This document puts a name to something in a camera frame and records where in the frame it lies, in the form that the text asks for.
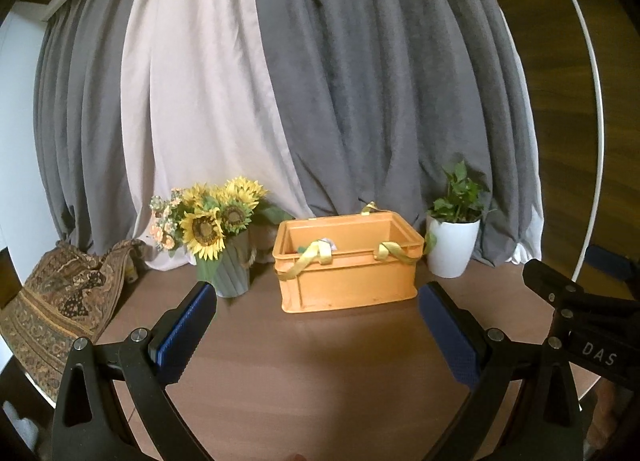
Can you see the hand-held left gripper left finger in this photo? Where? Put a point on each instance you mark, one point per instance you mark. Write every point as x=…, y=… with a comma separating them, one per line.
x=185, y=336

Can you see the white curtain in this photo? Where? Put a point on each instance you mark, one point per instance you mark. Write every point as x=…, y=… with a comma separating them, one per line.
x=200, y=91

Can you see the brown patterned cloth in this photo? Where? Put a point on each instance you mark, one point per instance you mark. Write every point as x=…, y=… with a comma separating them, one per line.
x=55, y=301

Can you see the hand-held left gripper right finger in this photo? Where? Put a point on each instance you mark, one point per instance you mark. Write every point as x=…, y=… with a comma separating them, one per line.
x=450, y=336

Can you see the orange plastic basket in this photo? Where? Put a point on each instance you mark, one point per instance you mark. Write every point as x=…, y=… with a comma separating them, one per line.
x=345, y=286

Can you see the white ribbed plant pot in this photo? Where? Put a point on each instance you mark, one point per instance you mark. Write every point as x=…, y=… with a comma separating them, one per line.
x=452, y=251

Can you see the green leafy plant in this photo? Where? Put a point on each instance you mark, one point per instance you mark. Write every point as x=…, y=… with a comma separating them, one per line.
x=457, y=196

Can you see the artificial sunflower bouquet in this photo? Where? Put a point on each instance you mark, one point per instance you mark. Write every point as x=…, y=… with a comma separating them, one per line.
x=205, y=226

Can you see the white hoop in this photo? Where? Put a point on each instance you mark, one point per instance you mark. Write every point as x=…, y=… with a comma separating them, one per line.
x=597, y=116

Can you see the grey ribbed vase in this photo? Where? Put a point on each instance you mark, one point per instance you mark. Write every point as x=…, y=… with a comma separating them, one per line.
x=227, y=271

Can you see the grey curtain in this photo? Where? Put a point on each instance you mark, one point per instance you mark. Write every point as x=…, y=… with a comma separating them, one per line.
x=390, y=91
x=80, y=141

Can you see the dark blue object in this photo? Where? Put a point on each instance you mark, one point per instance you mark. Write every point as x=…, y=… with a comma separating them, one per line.
x=610, y=262

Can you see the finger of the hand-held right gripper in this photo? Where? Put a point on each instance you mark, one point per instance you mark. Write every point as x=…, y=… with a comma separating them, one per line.
x=575, y=298

